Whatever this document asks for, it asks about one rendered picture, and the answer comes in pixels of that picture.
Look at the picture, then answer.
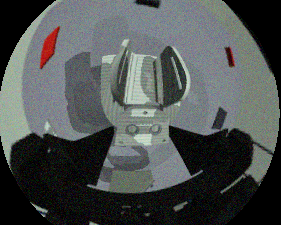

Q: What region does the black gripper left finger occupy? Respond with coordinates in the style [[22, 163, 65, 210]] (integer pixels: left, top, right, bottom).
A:
[[42, 126, 114, 187]]

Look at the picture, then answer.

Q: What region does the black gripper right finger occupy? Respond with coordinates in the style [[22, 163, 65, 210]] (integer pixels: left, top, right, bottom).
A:
[[169, 126, 227, 177]]

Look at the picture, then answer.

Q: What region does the red rectangular block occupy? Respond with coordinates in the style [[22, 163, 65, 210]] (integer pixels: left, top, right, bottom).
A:
[[226, 47, 235, 67]]

